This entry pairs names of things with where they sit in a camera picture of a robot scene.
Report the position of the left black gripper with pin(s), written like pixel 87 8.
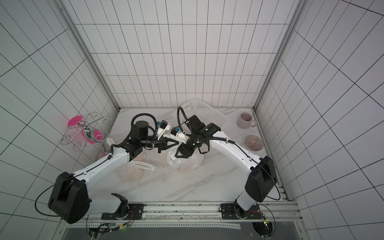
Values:
pixel 159 143

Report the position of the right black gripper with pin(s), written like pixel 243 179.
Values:
pixel 183 150

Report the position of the white bag cartoon print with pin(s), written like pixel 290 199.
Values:
pixel 166 159

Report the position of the white bag red lettering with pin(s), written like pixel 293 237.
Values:
pixel 133 171

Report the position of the white perforated plastic basket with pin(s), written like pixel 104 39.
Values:
pixel 204 112

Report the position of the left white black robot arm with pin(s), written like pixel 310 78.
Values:
pixel 71 197

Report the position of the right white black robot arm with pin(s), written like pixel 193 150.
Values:
pixel 261 171

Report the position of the pink ceramic mug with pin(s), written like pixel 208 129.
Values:
pixel 246 121

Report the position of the pink wine glass lower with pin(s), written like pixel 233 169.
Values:
pixel 92 135

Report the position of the pink wine glass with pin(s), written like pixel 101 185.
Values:
pixel 92 135
pixel 74 121

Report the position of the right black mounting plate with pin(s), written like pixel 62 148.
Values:
pixel 234 212

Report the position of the black mounting plate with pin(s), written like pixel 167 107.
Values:
pixel 132 211
pixel 234 212

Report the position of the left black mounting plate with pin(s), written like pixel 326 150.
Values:
pixel 132 211

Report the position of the pink wine glass upper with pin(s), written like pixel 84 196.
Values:
pixel 74 121

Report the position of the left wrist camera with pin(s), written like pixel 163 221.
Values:
pixel 163 126

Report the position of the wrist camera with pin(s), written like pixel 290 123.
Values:
pixel 178 135
pixel 163 126

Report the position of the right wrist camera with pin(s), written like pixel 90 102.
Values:
pixel 178 135

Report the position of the chrome wire glass rack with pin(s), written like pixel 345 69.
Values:
pixel 79 142

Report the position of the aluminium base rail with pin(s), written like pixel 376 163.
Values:
pixel 192 215

